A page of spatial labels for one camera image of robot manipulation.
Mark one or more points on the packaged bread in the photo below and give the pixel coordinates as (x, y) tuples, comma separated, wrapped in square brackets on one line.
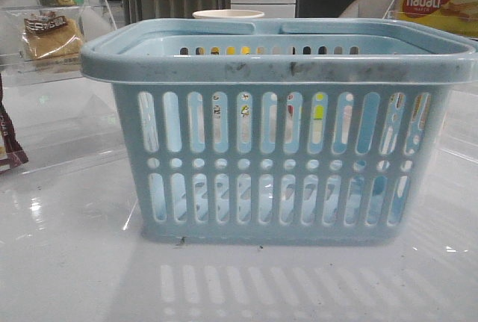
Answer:
[(47, 34)]

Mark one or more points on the light blue plastic basket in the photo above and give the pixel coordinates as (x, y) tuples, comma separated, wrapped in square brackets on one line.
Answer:
[(282, 131)]

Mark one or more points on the white paper cup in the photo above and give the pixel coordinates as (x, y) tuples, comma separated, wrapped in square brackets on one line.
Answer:
[(228, 14)]

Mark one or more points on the brown snack packet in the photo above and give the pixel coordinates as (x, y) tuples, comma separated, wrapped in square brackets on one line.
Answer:
[(12, 153)]

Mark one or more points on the clear acrylic shelf left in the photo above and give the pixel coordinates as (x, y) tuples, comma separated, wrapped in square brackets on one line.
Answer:
[(94, 18)]

